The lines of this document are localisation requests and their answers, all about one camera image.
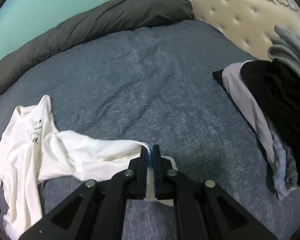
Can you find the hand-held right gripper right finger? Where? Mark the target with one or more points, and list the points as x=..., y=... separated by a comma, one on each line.
x=155, y=172

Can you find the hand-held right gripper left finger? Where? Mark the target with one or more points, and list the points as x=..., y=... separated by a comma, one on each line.
x=146, y=172

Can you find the white t-shirt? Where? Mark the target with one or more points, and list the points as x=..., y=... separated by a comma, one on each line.
x=20, y=155

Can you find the blue-grey bed sheet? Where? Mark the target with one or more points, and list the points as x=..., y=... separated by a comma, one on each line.
x=140, y=80

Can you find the light blue folded garment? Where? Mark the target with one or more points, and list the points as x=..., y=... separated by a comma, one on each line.
x=280, y=170

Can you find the dark grey long pillow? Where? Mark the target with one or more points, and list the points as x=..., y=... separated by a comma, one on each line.
x=90, y=27

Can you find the cream tufted headboard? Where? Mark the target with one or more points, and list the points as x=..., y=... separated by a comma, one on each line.
x=240, y=12

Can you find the grey folded sweatshirt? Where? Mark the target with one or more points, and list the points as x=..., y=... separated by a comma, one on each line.
x=292, y=52

